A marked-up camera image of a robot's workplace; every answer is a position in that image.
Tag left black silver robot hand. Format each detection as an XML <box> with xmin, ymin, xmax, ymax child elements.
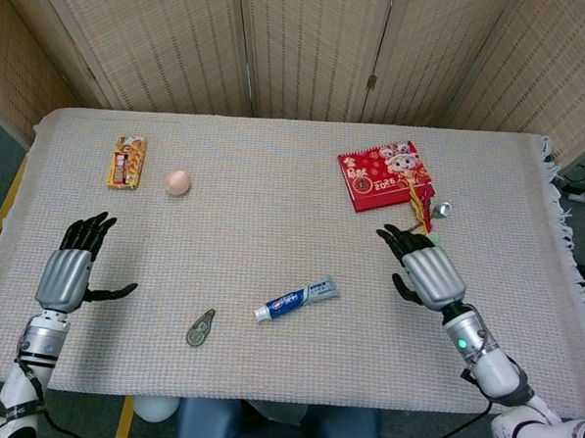
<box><xmin>33</xmin><ymin>208</ymin><xmax>143</xmax><ymax>317</ymax></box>

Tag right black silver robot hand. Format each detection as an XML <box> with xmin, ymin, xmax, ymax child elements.
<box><xmin>371</xmin><ymin>222</ymin><xmax>470</xmax><ymax>314</ymax></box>

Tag blue white toothpaste tube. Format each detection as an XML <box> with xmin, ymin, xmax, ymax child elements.
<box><xmin>253</xmin><ymin>271</ymin><xmax>341</xmax><ymax>328</ymax></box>

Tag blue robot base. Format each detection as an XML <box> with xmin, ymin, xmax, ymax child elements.
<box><xmin>173</xmin><ymin>397</ymin><xmax>385</xmax><ymax>438</ymax></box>

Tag feather shuttlecock with green base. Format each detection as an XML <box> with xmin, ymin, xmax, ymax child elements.
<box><xmin>406</xmin><ymin>183</ymin><xmax>446</xmax><ymax>248</ymax></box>

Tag metal spoon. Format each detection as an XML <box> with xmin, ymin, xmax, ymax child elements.
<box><xmin>403</xmin><ymin>199</ymin><xmax>453</xmax><ymax>236</ymax></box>

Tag red 2026 desk calendar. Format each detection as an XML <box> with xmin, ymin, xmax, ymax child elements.
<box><xmin>334</xmin><ymin>136</ymin><xmax>439</xmax><ymax>218</ymax></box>

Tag yellow snack box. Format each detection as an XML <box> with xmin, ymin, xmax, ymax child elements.
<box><xmin>106</xmin><ymin>134</ymin><xmax>149</xmax><ymax>192</ymax></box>

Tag olive correction tape dispenser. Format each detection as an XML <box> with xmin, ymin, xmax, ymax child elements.
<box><xmin>184</xmin><ymin>307</ymin><xmax>218</xmax><ymax>349</ymax></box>

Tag peach coloured egg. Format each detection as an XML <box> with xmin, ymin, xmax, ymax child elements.
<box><xmin>163</xmin><ymin>168</ymin><xmax>193</xmax><ymax>197</ymax></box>

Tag white round object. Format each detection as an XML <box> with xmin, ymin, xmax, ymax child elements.
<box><xmin>132</xmin><ymin>394</ymin><xmax>180</xmax><ymax>424</ymax></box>

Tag beige woven tablecloth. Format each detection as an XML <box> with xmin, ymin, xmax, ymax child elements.
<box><xmin>0</xmin><ymin>104</ymin><xmax>585</xmax><ymax>421</ymax></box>

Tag woven bamboo folding screen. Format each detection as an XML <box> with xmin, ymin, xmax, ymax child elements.
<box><xmin>0</xmin><ymin>0</ymin><xmax>585</xmax><ymax>171</ymax></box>

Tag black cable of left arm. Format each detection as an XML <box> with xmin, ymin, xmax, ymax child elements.
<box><xmin>10</xmin><ymin>354</ymin><xmax>155</xmax><ymax>438</ymax></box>

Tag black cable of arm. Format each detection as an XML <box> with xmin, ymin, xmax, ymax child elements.
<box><xmin>10</xmin><ymin>354</ymin><xmax>155</xmax><ymax>438</ymax></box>
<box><xmin>415</xmin><ymin>365</ymin><xmax>498</xmax><ymax>438</ymax></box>

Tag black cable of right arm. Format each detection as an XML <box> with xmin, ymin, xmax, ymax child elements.
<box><xmin>415</xmin><ymin>365</ymin><xmax>498</xmax><ymax>438</ymax></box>

